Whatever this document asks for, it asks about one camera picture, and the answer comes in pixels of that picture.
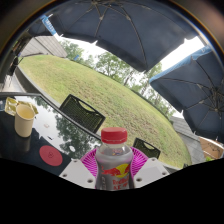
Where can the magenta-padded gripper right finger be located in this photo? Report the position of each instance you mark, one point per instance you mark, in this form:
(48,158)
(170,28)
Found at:
(151,170)

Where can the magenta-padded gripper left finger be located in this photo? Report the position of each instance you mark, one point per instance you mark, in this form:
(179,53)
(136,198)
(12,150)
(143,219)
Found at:
(77,171)

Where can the red-capped clear drink bottle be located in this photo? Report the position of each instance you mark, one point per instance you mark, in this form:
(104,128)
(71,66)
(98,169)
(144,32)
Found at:
(114,160)

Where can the black wicker chair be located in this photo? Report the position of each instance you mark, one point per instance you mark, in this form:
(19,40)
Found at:
(146,149)
(81,115)

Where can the flat round red coaster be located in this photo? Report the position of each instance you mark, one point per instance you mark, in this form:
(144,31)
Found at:
(50,155)

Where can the grey-roofed building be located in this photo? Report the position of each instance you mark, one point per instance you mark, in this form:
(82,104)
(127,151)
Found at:
(188,136)
(45,46)

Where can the cream mug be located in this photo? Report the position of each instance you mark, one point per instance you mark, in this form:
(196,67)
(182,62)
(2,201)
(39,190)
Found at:
(24,121)

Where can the yellow paper packet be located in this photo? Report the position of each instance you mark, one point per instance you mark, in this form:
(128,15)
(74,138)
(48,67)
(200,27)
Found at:
(10,104)

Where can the large dark blue patio umbrella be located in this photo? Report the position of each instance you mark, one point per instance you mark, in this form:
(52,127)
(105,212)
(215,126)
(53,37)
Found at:
(126,30)

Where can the blue-banded dark patio umbrella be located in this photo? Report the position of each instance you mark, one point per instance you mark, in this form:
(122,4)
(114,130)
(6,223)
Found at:
(49,25)

